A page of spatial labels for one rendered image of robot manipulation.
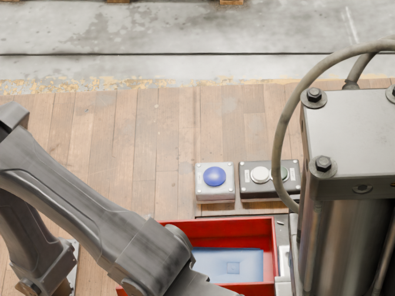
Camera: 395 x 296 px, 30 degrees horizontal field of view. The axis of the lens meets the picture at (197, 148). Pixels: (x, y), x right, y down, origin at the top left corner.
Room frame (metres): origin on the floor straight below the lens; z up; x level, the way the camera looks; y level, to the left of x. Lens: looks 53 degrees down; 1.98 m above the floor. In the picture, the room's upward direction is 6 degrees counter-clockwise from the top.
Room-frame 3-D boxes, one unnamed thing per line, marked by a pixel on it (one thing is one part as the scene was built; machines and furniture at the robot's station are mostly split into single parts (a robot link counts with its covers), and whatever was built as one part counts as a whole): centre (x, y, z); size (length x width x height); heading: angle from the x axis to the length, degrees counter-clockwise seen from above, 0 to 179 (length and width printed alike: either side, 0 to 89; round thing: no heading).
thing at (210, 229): (0.57, 0.02, 0.93); 0.25 x 0.12 x 0.06; 86
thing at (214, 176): (0.72, -0.02, 0.93); 0.04 x 0.04 x 0.02
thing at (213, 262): (0.56, -0.01, 0.92); 0.15 x 0.07 x 0.03; 82
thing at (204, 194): (0.72, -0.02, 0.90); 0.07 x 0.07 x 0.06; 86
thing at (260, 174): (0.72, -0.10, 0.93); 0.03 x 0.03 x 0.02
